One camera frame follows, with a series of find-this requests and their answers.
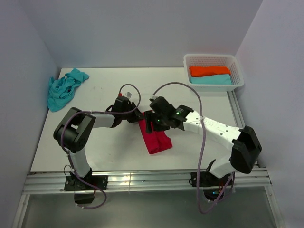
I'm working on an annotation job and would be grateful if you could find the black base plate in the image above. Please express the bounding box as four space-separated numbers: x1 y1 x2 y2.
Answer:
64 175 108 191
189 171 230 187

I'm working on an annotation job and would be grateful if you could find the white perforated plastic basket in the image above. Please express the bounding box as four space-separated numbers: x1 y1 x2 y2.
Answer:
183 54 245 92

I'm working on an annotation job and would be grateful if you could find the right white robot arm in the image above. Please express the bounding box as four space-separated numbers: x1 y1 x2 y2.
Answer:
145 96 262 185

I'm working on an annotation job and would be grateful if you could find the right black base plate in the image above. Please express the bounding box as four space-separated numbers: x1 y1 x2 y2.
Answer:
189 171 230 187

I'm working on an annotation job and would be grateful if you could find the crimson red t shirt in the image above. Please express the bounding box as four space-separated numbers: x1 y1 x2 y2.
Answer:
138 119 172 155

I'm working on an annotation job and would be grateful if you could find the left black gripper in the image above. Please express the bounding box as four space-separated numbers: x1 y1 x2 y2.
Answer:
121 102 144 123

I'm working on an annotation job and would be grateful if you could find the rolled teal t shirt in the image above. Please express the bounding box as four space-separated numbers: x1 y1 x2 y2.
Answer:
190 74 232 85

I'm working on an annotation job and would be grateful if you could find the aluminium mounting rail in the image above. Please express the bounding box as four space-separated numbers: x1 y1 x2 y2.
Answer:
22 91 273 195

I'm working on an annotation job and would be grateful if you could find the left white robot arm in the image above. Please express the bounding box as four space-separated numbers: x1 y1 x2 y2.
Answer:
53 92 143 190

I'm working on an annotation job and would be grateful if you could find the crumpled teal t shirt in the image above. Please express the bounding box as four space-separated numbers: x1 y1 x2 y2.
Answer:
47 68 90 112

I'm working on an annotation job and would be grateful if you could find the rolled orange t shirt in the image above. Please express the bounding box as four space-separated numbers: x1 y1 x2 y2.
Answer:
189 66 230 77

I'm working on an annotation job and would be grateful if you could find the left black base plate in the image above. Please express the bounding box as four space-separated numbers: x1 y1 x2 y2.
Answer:
64 175 108 191

